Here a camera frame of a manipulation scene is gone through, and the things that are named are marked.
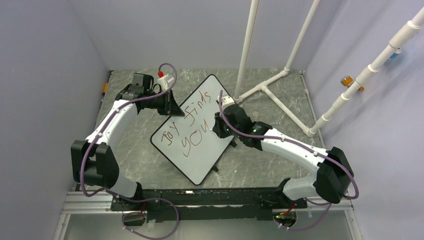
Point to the white diagonal PVC pipe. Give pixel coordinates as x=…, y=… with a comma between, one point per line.
x=404, y=34

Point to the white PVC pipe frame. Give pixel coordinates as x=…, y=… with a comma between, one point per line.
x=270, y=51

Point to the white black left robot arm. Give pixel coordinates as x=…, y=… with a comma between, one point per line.
x=93, y=160

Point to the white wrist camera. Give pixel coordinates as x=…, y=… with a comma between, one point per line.
x=225, y=101
x=165, y=80

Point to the wire whiteboard stand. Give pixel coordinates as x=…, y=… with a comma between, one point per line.
x=232, y=144

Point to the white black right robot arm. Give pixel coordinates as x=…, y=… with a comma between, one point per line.
x=330, y=171

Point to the orange yellow wall fitting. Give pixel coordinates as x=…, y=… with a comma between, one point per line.
x=347, y=81

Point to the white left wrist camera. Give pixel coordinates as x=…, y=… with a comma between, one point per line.
x=165, y=80

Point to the blue wall fitting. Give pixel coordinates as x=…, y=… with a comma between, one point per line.
x=396, y=53

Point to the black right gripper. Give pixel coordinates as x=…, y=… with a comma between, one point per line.
x=217, y=127

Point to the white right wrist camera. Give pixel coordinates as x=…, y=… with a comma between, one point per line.
x=225, y=101

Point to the orange black edge tool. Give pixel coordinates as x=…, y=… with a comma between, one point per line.
x=105, y=88

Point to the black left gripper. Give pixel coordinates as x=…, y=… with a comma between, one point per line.
x=170, y=107

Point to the white framed whiteboard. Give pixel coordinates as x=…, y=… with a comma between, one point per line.
x=188, y=141

